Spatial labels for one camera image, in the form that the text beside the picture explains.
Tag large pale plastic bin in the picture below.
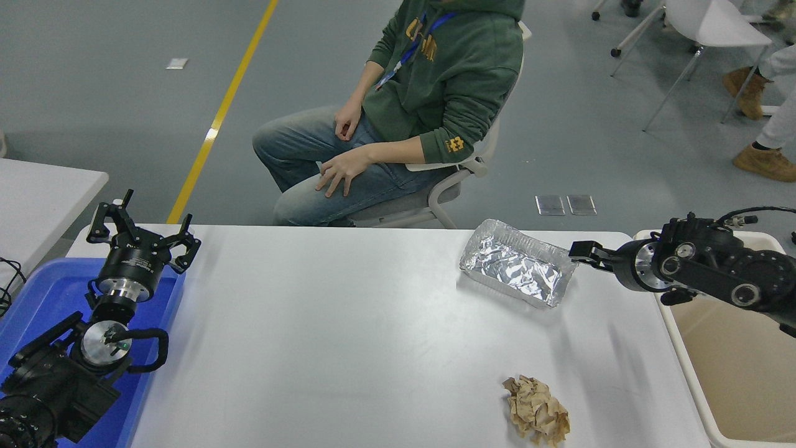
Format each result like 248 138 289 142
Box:
634 230 796 448

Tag tan paper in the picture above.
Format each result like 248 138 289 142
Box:
502 375 571 447

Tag blue lanyard with badge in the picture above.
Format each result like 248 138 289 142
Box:
376 11 458 91

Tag white shell chair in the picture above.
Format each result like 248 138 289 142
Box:
611 0 774 132

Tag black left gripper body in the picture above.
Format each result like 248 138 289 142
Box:
98 241 166 291

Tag grey white office chair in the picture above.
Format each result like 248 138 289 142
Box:
317 22 534 230

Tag black cable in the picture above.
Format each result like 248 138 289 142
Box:
0 257 27 319

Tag silver foil tray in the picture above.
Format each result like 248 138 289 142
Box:
459 218 579 309

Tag white side table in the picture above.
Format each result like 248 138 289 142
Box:
0 157 110 293

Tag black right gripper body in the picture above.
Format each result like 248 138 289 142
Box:
612 239 652 294

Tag blue plastic tray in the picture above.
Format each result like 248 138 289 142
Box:
0 258 187 448

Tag person's left hand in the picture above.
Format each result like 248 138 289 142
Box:
314 146 377 198

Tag person's right hand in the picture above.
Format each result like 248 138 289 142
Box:
335 103 364 141

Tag white rolling table frame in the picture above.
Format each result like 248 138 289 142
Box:
591 0 666 59

